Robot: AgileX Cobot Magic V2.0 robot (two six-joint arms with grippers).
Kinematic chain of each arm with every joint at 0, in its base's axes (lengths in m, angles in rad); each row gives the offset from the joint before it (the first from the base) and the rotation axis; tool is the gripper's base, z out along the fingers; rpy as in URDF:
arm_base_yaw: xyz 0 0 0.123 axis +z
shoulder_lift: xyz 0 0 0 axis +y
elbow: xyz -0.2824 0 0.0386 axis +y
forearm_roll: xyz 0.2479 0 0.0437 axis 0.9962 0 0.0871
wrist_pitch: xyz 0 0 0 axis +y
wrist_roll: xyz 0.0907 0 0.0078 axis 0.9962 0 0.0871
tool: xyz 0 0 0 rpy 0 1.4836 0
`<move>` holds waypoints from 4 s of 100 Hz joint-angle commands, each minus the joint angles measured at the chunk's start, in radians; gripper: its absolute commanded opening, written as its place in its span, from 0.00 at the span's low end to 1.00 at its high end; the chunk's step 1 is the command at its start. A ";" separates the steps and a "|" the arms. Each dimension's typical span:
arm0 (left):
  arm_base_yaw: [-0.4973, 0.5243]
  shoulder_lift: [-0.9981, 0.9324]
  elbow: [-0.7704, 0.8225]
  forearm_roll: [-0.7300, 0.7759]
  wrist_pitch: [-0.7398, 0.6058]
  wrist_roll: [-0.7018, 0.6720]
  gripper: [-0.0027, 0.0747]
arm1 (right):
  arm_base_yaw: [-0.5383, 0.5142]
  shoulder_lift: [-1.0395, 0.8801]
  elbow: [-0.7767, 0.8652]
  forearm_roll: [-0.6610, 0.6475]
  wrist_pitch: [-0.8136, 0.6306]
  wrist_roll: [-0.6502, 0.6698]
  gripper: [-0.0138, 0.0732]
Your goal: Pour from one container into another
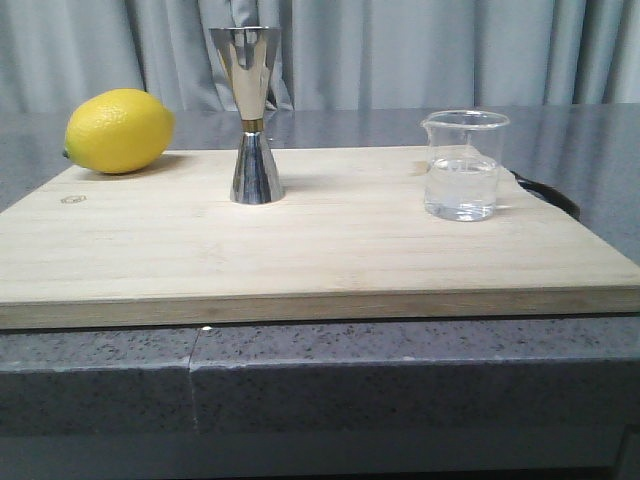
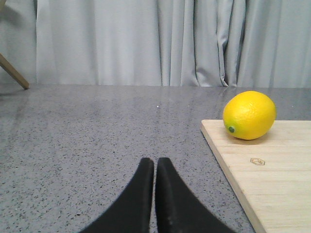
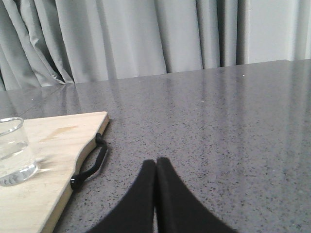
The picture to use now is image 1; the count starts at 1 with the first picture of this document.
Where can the clear glass beaker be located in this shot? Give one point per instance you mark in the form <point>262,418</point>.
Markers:
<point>464,159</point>

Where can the silver metal jigger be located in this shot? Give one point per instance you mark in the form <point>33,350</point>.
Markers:
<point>247,55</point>

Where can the grey curtain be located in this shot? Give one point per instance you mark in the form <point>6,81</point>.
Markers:
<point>333,55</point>

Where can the yellow lemon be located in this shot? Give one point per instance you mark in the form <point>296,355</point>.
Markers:
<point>119,131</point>

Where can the light wooden cutting board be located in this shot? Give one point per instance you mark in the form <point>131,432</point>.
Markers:
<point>350,239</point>

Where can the black cutting board handle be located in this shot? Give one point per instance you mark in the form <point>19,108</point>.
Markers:
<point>548,194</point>

